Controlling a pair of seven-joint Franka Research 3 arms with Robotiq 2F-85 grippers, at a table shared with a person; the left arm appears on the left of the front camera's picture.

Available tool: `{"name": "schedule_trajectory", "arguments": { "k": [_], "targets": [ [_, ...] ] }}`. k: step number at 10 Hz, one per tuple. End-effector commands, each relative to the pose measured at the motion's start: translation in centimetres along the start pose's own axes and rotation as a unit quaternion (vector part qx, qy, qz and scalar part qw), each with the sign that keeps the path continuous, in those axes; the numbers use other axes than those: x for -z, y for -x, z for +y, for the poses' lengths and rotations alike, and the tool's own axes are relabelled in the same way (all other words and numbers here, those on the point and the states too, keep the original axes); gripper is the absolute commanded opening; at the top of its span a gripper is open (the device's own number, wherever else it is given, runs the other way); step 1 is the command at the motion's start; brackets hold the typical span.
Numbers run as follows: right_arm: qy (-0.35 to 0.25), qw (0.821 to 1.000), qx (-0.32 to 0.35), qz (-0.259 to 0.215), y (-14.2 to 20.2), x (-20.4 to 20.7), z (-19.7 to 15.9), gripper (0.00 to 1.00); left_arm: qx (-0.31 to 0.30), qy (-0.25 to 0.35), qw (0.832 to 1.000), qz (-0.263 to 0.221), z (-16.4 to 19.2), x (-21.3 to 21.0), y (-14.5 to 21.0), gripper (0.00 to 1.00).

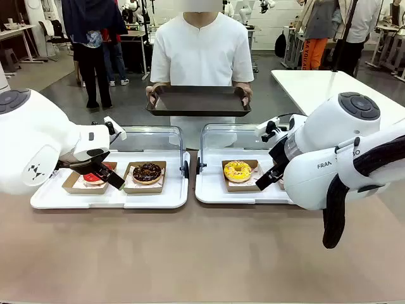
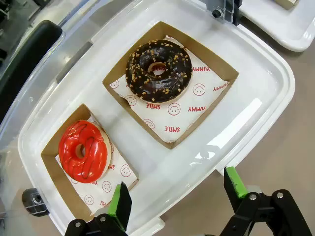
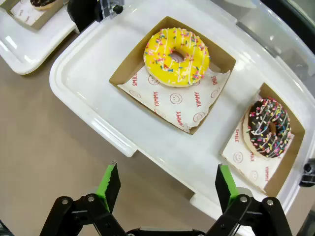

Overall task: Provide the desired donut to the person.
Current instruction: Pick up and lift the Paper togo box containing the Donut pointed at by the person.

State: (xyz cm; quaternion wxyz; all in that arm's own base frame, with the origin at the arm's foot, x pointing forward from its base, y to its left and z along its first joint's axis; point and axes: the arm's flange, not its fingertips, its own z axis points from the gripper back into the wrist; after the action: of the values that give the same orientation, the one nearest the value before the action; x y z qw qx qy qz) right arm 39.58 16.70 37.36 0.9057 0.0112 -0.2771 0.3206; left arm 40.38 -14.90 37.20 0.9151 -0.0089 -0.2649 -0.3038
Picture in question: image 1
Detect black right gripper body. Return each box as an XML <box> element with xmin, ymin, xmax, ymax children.
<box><xmin>268</xmin><ymin>137</ymin><xmax>290</xmax><ymax>167</ymax></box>

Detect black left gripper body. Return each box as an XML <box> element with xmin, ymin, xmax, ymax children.
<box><xmin>56</xmin><ymin>150</ymin><xmax>111</xmax><ymax>174</ymax></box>

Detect red glazed donut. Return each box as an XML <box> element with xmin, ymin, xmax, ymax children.
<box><xmin>80</xmin><ymin>163</ymin><xmax>113</xmax><ymax>186</ymax></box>

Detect cardboard tray of red donut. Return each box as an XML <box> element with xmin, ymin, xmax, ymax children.
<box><xmin>61</xmin><ymin>161</ymin><xmax>118</xmax><ymax>194</ymax></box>

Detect cardboard tray of yellow donut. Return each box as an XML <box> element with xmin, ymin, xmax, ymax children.
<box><xmin>221</xmin><ymin>159</ymin><xmax>263</xmax><ymax>193</ymax></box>

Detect yellow sprinkled donut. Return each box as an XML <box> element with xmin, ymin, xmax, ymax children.
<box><xmin>223</xmin><ymin>160</ymin><xmax>252</xmax><ymax>183</ymax></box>

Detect brown serving tray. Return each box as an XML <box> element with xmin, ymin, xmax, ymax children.
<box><xmin>146</xmin><ymin>84</ymin><xmax>252</xmax><ymax>117</ymax></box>

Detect chocolate donut orange sprinkles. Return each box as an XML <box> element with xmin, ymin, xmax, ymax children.
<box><xmin>132</xmin><ymin>162</ymin><xmax>162</xmax><ymax>185</ymax></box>

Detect cardboard tray of chocolate donut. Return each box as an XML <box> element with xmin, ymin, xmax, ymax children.
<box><xmin>121</xmin><ymin>160</ymin><xmax>168</xmax><ymax>194</ymax></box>

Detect person in orange trousers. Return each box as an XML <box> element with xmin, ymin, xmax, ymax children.
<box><xmin>299</xmin><ymin>0</ymin><xmax>341</xmax><ymax>71</ymax></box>

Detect person in blue jeans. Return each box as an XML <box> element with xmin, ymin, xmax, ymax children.
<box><xmin>100</xmin><ymin>28</ymin><xmax>130</xmax><ymax>87</ymax></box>

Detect person in white shirt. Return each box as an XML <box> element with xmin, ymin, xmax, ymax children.
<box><xmin>150</xmin><ymin>0</ymin><xmax>255</xmax><ymax>149</ymax></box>

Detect person in dark jacket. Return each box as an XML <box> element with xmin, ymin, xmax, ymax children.
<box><xmin>61</xmin><ymin>0</ymin><xmax>127</xmax><ymax>110</ymax></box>

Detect person in white top black trousers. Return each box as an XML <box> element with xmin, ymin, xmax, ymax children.
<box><xmin>335</xmin><ymin>0</ymin><xmax>383</xmax><ymax>79</ymax></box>

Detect person's left hand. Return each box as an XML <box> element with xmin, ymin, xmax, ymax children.
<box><xmin>239</xmin><ymin>82</ymin><xmax>254</xmax><ymax>107</ymax></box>

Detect person's right hand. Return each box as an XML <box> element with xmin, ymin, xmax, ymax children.
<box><xmin>145</xmin><ymin>84</ymin><xmax>160</xmax><ymax>107</ymax></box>

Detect white display tray base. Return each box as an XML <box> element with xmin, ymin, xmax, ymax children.
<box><xmin>30</xmin><ymin>149</ymin><xmax>190</xmax><ymax>210</ymax></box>
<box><xmin>194</xmin><ymin>148</ymin><xmax>298</xmax><ymax>206</ymax></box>

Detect clear display lid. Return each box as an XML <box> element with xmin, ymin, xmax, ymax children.
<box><xmin>107</xmin><ymin>125</ymin><xmax>190</xmax><ymax>177</ymax></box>
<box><xmin>196</xmin><ymin>123</ymin><xmax>290</xmax><ymax>175</ymax></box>

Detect white rectangular table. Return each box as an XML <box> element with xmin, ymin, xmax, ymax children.
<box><xmin>271</xmin><ymin>69</ymin><xmax>405</xmax><ymax>129</ymax></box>

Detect black backpack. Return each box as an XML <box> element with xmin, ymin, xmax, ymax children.
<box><xmin>274</xmin><ymin>30</ymin><xmax>287</xmax><ymax>59</ymax></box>

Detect black tripod pole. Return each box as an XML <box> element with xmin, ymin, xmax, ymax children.
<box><xmin>330</xmin><ymin>0</ymin><xmax>360</xmax><ymax>74</ymax></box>

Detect black office chair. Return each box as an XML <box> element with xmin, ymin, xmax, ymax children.
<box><xmin>38</xmin><ymin>19</ymin><xmax>74</xmax><ymax>61</ymax></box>

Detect white desk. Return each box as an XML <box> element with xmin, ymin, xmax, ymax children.
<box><xmin>0</xmin><ymin>23</ymin><xmax>48</xmax><ymax>64</ymax></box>

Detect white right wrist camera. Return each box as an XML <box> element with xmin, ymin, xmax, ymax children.
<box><xmin>254</xmin><ymin>117</ymin><xmax>281</xmax><ymax>136</ymax></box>

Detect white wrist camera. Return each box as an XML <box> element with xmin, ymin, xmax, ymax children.
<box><xmin>254</xmin><ymin>117</ymin><xmax>281</xmax><ymax>136</ymax></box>
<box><xmin>103</xmin><ymin>116</ymin><xmax>127</xmax><ymax>141</ymax></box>

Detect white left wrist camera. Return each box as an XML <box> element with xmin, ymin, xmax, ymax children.
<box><xmin>103</xmin><ymin>116</ymin><xmax>127</xmax><ymax>141</ymax></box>

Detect black cable sleeve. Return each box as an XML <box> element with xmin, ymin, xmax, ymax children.
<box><xmin>321</xmin><ymin>135</ymin><xmax>405</xmax><ymax>250</ymax></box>

